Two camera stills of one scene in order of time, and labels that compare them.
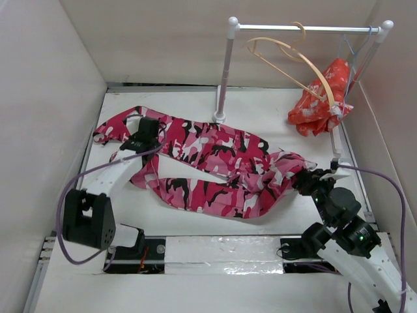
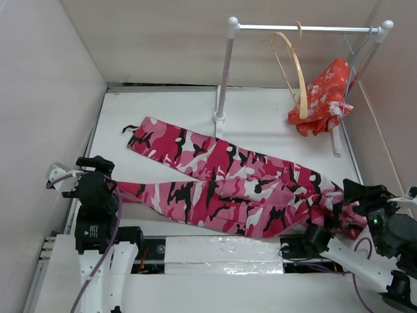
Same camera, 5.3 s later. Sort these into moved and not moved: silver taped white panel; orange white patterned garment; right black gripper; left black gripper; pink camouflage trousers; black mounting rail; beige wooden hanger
Moved: pink camouflage trousers; beige wooden hanger; left black gripper; right black gripper
Not moved: orange white patterned garment; silver taped white panel; black mounting rail
